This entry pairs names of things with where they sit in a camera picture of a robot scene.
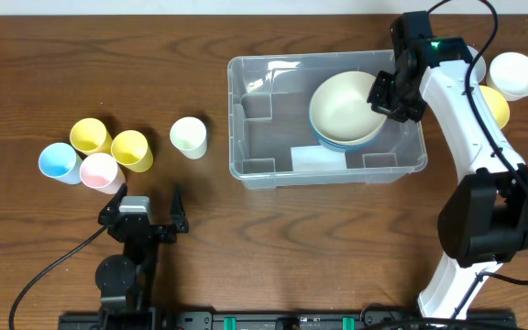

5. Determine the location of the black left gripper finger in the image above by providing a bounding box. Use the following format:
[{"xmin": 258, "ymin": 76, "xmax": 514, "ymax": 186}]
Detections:
[
  {"xmin": 98, "ymin": 183, "xmax": 127, "ymax": 226},
  {"xmin": 170, "ymin": 186, "xmax": 189, "ymax": 233}
]

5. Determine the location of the beige large bowl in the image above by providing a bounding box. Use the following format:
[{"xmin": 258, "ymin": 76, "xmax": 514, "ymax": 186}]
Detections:
[{"xmin": 309, "ymin": 71, "xmax": 387, "ymax": 144}]

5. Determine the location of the grey small bowl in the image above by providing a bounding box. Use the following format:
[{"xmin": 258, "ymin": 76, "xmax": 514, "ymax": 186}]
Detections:
[{"xmin": 467, "ymin": 46, "xmax": 487, "ymax": 83}]

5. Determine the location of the yellow small bowl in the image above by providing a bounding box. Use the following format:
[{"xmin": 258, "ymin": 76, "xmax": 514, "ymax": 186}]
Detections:
[{"xmin": 479, "ymin": 85, "xmax": 510, "ymax": 129}]

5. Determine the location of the white small bowl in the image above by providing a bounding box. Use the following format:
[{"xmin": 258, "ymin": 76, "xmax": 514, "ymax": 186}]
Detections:
[{"xmin": 486, "ymin": 52, "xmax": 528, "ymax": 102}]

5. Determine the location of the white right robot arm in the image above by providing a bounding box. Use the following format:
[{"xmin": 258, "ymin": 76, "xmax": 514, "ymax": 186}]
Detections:
[{"xmin": 368, "ymin": 11, "xmax": 528, "ymax": 320}]

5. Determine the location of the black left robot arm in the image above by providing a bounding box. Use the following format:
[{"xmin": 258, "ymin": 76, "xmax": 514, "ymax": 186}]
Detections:
[{"xmin": 95, "ymin": 184, "xmax": 189, "ymax": 330}]

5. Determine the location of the pink cup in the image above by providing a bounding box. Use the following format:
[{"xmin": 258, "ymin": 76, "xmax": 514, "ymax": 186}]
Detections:
[{"xmin": 80, "ymin": 153, "xmax": 126, "ymax": 194}]

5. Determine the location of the yellow cup front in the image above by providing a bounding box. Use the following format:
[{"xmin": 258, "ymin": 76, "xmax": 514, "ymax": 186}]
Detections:
[{"xmin": 110, "ymin": 130, "xmax": 154, "ymax": 172}]

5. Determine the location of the yellow cup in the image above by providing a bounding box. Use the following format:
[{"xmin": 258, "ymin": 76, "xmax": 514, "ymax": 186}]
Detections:
[
  {"xmin": 110, "ymin": 130, "xmax": 154, "ymax": 172},
  {"xmin": 70, "ymin": 117, "xmax": 113, "ymax": 156}
]

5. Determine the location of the light blue cup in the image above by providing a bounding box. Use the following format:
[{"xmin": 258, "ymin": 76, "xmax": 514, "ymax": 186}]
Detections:
[{"xmin": 38, "ymin": 142, "xmax": 83, "ymax": 185}]

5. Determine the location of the dark blue bowl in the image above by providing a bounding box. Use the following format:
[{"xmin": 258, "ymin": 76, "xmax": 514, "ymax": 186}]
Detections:
[{"xmin": 309, "ymin": 117, "xmax": 387, "ymax": 152}]

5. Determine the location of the white cup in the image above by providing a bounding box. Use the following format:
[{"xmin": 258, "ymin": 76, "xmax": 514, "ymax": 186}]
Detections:
[{"xmin": 170, "ymin": 116, "xmax": 207, "ymax": 160}]

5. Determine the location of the yellow cup rear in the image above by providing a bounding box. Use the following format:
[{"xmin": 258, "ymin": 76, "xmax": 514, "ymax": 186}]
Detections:
[{"xmin": 70, "ymin": 117, "xmax": 113, "ymax": 156}]

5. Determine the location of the white label in bin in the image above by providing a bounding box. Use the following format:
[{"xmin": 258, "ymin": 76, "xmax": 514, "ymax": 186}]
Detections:
[{"xmin": 291, "ymin": 145, "xmax": 347, "ymax": 172}]

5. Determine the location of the clear plastic storage bin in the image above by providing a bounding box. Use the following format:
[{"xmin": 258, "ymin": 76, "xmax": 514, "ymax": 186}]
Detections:
[{"xmin": 227, "ymin": 49, "xmax": 428, "ymax": 189}]

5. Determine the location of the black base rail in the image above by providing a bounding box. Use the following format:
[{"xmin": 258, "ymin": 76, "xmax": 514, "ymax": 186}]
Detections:
[{"xmin": 58, "ymin": 308, "xmax": 517, "ymax": 330}]

